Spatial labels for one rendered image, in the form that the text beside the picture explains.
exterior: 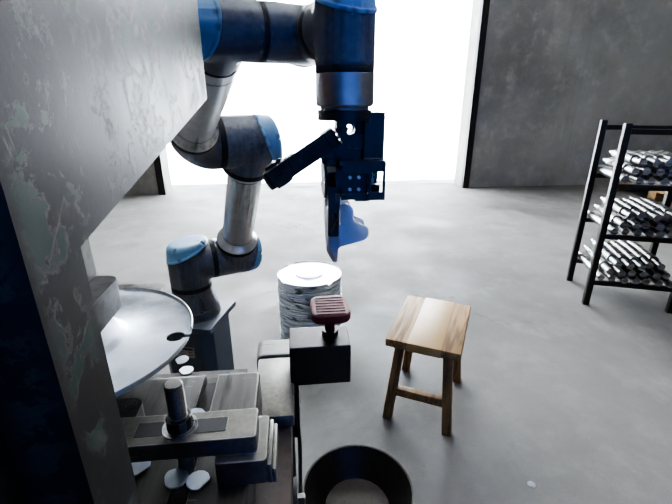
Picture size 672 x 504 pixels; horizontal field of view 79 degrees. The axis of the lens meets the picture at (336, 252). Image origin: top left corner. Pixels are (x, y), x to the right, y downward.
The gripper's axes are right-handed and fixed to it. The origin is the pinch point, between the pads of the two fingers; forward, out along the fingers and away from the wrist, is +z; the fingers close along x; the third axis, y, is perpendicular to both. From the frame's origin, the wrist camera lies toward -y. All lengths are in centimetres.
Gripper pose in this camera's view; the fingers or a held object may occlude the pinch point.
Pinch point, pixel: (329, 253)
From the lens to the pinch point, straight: 60.3
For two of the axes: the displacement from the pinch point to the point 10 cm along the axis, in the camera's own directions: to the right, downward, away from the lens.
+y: 9.9, -0.4, 1.0
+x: -1.1, -3.5, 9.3
